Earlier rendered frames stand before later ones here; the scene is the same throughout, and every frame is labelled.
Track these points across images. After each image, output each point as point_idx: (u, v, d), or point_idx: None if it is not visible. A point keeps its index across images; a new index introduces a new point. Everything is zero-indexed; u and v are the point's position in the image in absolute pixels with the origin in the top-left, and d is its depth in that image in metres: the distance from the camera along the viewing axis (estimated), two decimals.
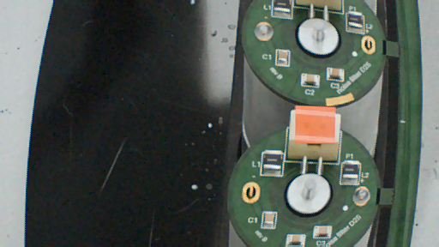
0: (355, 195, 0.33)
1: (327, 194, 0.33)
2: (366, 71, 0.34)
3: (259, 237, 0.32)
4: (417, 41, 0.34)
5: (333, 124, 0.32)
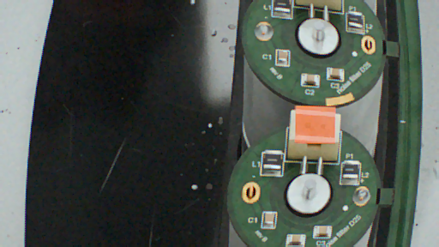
0: (355, 195, 0.33)
1: (327, 194, 0.33)
2: (366, 71, 0.34)
3: (259, 237, 0.32)
4: (417, 41, 0.34)
5: (333, 124, 0.32)
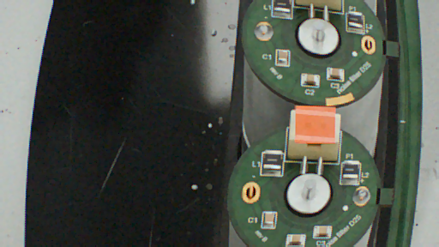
0: (355, 195, 0.33)
1: (327, 194, 0.33)
2: (366, 71, 0.34)
3: (259, 237, 0.32)
4: (417, 41, 0.34)
5: (333, 124, 0.32)
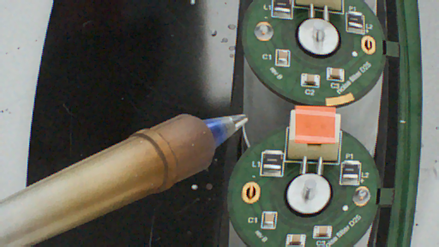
0: (355, 195, 0.33)
1: (327, 194, 0.33)
2: (366, 71, 0.34)
3: (259, 237, 0.32)
4: (417, 41, 0.34)
5: (333, 124, 0.32)
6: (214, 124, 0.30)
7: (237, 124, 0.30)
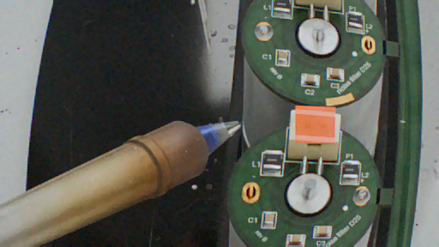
0: (355, 195, 0.33)
1: (327, 194, 0.33)
2: (366, 71, 0.34)
3: (259, 237, 0.32)
4: (417, 41, 0.34)
5: (333, 124, 0.32)
6: (207, 131, 0.30)
7: (230, 131, 0.30)
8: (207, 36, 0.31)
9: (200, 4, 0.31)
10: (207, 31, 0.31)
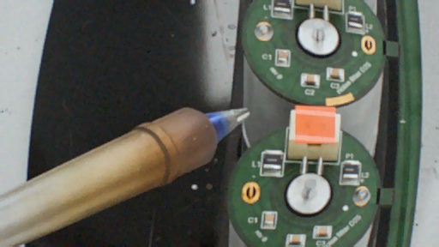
0: (355, 195, 0.33)
1: (327, 194, 0.33)
2: (366, 71, 0.34)
3: (259, 237, 0.32)
4: (417, 41, 0.34)
5: (333, 124, 0.32)
6: (216, 118, 0.30)
7: (238, 118, 0.30)
8: (223, 43, 0.31)
9: (214, 10, 0.30)
10: (222, 37, 0.31)
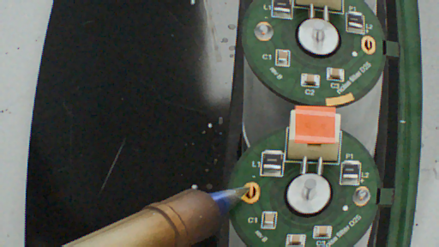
0: (355, 195, 0.33)
1: (327, 194, 0.33)
2: (366, 71, 0.34)
3: (259, 237, 0.32)
4: (417, 41, 0.34)
5: (333, 124, 0.32)
6: (219, 197, 0.32)
7: (240, 196, 0.32)
8: (214, 44, 0.31)
9: (207, 11, 0.30)
10: (213, 38, 0.31)
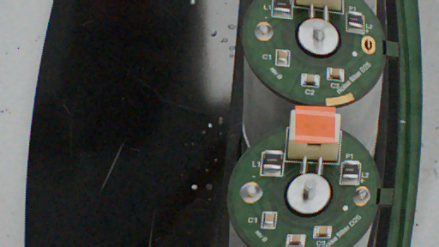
0: (355, 195, 0.33)
1: (327, 194, 0.33)
2: (366, 71, 0.34)
3: (259, 237, 0.32)
4: (417, 41, 0.34)
5: (333, 124, 0.32)
6: None
7: None
8: None
9: None
10: None
